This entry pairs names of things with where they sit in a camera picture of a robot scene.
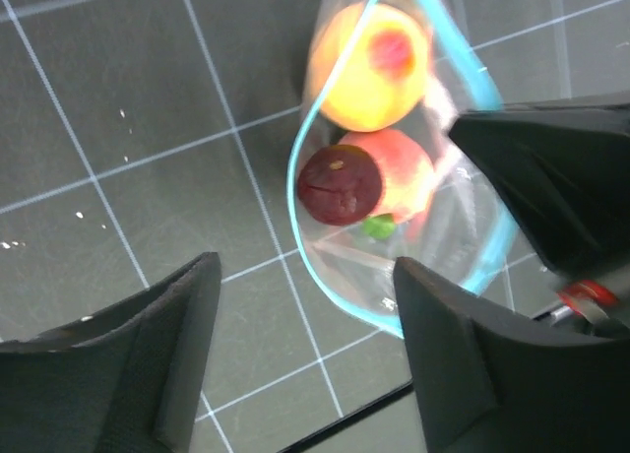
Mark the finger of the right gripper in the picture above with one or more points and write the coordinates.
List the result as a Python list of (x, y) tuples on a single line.
[(562, 169)]

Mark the pink peach with leaf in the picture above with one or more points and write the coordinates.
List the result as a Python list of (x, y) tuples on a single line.
[(408, 182)]

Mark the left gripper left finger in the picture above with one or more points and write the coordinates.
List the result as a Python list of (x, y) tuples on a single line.
[(127, 378)]

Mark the blue zip top bag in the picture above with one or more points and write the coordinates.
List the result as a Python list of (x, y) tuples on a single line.
[(468, 231)]

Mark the small yellow orange fruit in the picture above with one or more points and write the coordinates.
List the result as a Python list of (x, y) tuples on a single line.
[(386, 74)]

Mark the dark red plum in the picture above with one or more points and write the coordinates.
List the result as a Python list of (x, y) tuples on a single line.
[(339, 185)]

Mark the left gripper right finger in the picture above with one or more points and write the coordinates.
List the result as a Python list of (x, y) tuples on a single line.
[(487, 379)]

